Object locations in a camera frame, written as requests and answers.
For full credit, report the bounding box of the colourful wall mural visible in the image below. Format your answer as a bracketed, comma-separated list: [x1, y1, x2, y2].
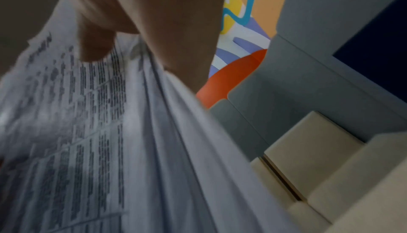
[195, 0, 295, 109]

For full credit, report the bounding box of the beige cushioned chair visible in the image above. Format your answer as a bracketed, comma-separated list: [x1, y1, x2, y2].
[249, 157, 333, 233]
[263, 110, 407, 224]

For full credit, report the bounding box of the stack of printed paper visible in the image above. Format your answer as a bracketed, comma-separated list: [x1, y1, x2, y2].
[0, 0, 306, 233]

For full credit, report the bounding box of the person's right hand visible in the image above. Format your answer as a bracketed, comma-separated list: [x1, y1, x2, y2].
[59, 0, 232, 95]

